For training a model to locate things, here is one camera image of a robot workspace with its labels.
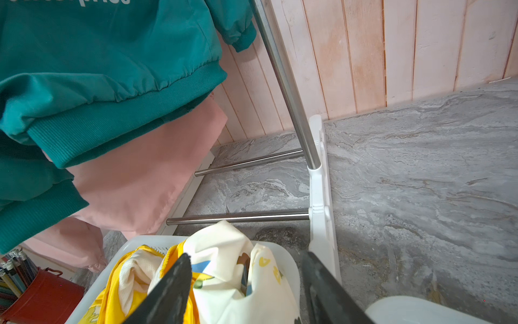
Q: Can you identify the green sweatshirt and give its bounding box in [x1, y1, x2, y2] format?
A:
[1, 1, 256, 254]

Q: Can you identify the red cup of pencils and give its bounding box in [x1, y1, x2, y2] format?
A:
[1, 249, 85, 324]

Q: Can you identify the pink jacket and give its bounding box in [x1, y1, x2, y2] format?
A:
[24, 97, 227, 272]

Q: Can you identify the white plastic tray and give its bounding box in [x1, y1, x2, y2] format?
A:
[365, 296, 490, 324]

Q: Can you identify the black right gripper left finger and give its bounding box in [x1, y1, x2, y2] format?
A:
[124, 254, 192, 324]

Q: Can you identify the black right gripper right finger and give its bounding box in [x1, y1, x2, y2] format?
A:
[302, 252, 374, 324]

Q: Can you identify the white perforated laundry basket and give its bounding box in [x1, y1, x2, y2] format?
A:
[66, 236, 301, 324]

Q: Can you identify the metal clothes rack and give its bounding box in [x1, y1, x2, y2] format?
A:
[165, 1, 341, 282]

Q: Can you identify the dinosaur print cream garment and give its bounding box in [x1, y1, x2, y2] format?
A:
[181, 221, 301, 323]

